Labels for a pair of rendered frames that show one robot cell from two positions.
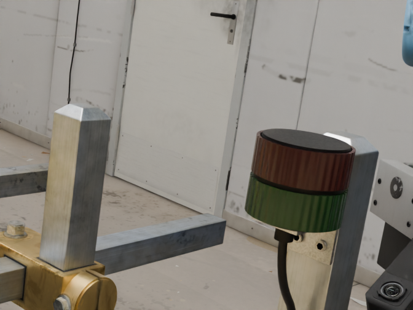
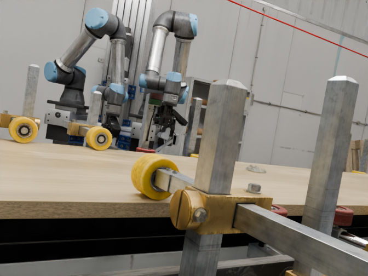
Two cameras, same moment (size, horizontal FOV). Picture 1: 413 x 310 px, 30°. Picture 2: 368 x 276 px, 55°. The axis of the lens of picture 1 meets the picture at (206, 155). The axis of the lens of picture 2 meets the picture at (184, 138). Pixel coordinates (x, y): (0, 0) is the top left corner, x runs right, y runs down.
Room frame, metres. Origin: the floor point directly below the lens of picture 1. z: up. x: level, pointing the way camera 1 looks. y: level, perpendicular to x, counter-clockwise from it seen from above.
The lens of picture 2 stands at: (-0.21, 1.37, 1.06)
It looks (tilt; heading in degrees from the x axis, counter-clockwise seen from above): 3 degrees down; 289
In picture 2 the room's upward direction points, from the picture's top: 9 degrees clockwise
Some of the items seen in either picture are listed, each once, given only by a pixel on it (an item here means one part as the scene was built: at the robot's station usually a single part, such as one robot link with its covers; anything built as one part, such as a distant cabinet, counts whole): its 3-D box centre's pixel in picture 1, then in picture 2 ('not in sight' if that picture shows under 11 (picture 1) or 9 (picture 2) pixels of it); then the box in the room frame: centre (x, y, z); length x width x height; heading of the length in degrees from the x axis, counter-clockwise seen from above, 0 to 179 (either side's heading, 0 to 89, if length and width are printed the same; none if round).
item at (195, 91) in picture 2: not in sight; (203, 144); (1.04, -2.97, 0.78); 0.90 x 0.45 x 1.55; 48
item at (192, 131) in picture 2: not in sight; (189, 146); (0.34, -0.28, 0.93); 0.04 x 0.04 x 0.48; 52
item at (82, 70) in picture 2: not in sight; (74, 76); (1.22, -0.48, 1.21); 0.13 x 0.12 x 0.14; 79
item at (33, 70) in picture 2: not in sight; (25, 127); (0.80, 0.31, 0.93); 0.04 x 0.04 x 0.48; 52
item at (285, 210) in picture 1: (295, 198); (155, 102); (0.46, -0.06, 1.11); 0.06 x 0.06 x 0.02
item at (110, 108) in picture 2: not in sight; (113, 109); (0.78, -0.26, 1.05); 0.08 x 0.08 x 0.05
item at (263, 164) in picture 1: (302, 158); (156, 96); (0.46, -0.06, 1.14); 0.06 x 0.06 x 0.02
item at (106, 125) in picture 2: not in sight; (110, 124); (0.79, -0.27, 0.97); 0.09 x 0.08 x 0.12; 142
